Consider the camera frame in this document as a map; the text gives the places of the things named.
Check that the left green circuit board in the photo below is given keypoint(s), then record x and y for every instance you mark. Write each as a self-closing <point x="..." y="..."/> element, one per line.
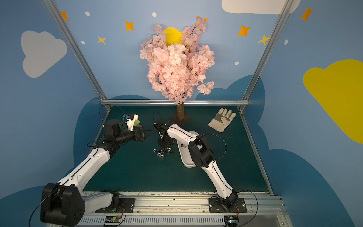
<point x="112" y="220"/>

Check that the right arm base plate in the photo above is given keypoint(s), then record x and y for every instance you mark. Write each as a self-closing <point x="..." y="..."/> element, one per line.
<point x="217" y="205"/>

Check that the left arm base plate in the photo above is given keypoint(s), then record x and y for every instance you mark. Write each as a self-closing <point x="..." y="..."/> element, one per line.
<point x="125" y="205"/>

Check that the pink cherry blossom tree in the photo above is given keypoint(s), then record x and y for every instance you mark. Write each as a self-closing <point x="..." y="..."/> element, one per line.
<point x="178" y="64"/>

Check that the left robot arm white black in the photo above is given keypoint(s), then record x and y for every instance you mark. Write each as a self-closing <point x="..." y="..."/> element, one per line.
<point x="64" y="203"/>

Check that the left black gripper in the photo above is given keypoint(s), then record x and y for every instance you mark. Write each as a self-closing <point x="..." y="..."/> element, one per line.
<point x="138" y="135"/>

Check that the steel nut pile right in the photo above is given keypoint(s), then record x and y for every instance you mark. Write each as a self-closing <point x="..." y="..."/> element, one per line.
<point x="169" y="150"/>

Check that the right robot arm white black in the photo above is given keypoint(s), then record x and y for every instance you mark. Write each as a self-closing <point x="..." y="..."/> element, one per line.
<point x="224" y="190"/>

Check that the aluminium front rail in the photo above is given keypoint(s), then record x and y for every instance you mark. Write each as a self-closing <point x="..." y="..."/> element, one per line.
<point x="191" y="209"/>

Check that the aluminium frame post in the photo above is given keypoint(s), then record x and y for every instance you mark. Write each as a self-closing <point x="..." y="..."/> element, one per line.
<point x="279" y="25"/>
<point x="62" y="24"/>

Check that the aluminium frame left post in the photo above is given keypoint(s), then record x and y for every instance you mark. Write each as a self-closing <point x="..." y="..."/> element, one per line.
<point x="62" y="24"/>

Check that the white storage box tray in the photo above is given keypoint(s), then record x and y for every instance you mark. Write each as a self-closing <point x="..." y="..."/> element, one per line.
<point x="192" y="149"/>

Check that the aluminium frame right post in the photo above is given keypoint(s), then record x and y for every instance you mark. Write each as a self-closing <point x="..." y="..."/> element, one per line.
<point x="279" y="25"/>

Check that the grey work glove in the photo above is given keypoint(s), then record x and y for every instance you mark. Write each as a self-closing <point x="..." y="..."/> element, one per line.
<point x="222" y="119"/>

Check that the right green circuit board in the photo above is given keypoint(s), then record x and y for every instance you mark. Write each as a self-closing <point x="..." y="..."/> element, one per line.
<point x="231" y="221"/>

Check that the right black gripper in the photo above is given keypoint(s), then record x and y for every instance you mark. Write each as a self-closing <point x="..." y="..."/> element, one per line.
<point x="163" y="139"/>

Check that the green circuit board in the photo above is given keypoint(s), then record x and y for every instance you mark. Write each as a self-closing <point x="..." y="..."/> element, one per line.
<point x="231" y="221"/>
<point x="112" y="220"/>

